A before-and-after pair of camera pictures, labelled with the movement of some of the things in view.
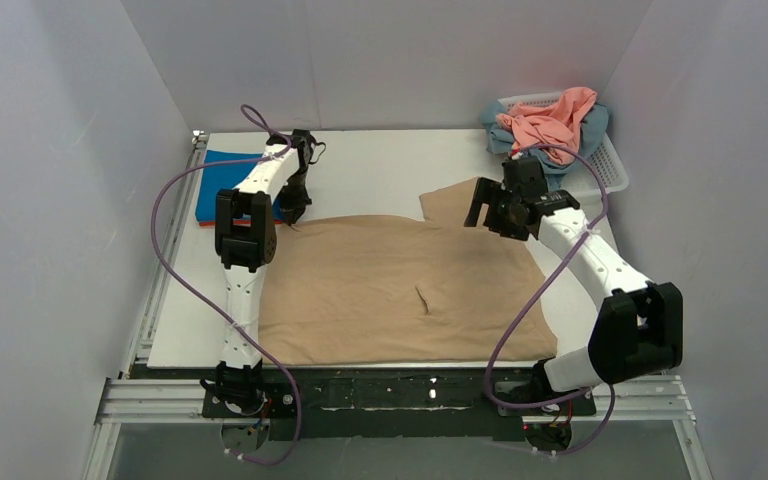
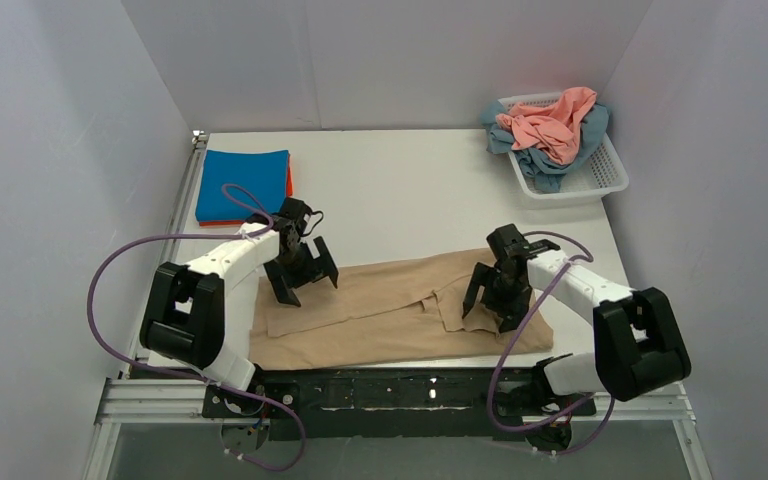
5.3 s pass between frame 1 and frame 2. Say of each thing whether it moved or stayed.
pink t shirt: stayed
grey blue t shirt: stayed
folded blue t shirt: stayed
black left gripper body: moved
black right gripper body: moved
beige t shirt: moved
